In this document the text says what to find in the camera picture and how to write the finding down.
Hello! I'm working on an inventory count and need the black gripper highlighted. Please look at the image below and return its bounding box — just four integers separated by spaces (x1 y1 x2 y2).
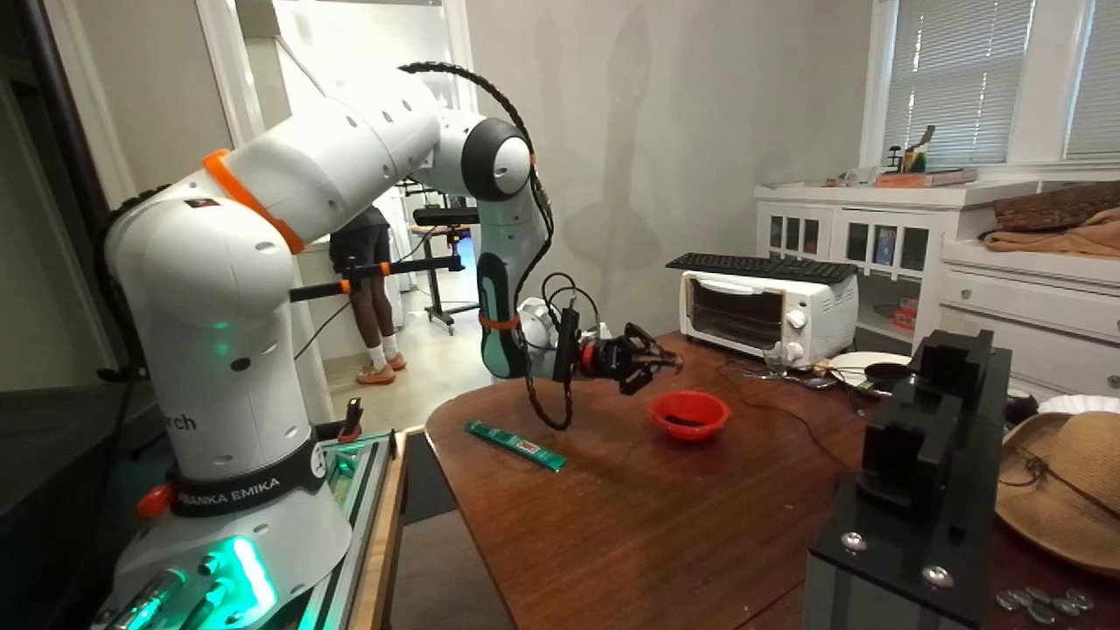
550 324 682 394

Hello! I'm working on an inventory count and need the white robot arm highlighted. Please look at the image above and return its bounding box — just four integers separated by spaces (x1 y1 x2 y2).
99 82 554 630

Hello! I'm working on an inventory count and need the red bowl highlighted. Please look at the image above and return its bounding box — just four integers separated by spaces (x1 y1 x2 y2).
650 390 732 446

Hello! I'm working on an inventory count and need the white toaster oven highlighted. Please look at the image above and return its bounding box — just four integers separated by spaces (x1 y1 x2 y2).
678 271 859 369

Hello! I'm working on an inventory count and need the white plate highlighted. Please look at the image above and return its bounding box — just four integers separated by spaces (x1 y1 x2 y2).
827 349 910 390

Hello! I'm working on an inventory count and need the black small pan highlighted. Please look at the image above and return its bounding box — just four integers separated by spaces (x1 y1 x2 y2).
864 365 910 393

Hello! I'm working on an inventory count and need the person in doorway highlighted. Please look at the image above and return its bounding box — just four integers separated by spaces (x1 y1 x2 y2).
329 205 406 385

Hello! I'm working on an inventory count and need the white cabinet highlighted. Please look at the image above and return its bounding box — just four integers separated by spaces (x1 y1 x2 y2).
756 182 1120 394

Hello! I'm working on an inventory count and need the tan straw hat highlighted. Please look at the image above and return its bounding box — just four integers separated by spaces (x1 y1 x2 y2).
994 414 1120 579

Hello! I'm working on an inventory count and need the metal clips pile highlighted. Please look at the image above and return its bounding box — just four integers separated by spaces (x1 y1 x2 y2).
994 589 1095 627

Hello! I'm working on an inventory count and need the black coiled robot cable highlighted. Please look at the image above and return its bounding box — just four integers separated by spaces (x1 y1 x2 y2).
396 58 610 435

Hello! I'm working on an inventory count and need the camera on tripod arm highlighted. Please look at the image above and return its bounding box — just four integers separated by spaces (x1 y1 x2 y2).
286 205 479 301

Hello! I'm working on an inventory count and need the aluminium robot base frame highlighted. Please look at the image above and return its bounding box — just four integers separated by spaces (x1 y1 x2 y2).
90 435 396 630

